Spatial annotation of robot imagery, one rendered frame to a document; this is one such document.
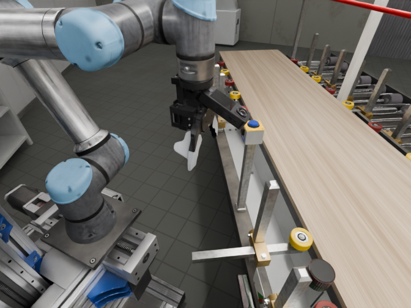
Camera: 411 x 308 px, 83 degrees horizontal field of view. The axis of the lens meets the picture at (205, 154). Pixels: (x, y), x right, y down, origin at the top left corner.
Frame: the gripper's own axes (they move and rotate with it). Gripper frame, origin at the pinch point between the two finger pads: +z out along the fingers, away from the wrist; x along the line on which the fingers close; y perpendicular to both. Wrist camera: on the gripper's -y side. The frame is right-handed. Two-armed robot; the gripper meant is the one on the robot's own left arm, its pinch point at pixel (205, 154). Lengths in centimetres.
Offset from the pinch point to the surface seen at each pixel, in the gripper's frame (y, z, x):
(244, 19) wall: 181, 80, -649
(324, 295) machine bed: -45, 54, -5
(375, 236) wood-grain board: -58, 42, -28
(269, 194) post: -17.6, 17.4, -9.6
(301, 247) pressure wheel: -33, 42, -12
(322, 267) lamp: -34.5, 19.1, 6.8
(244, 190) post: -5, 46, -33
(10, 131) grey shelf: 281, 113, -67
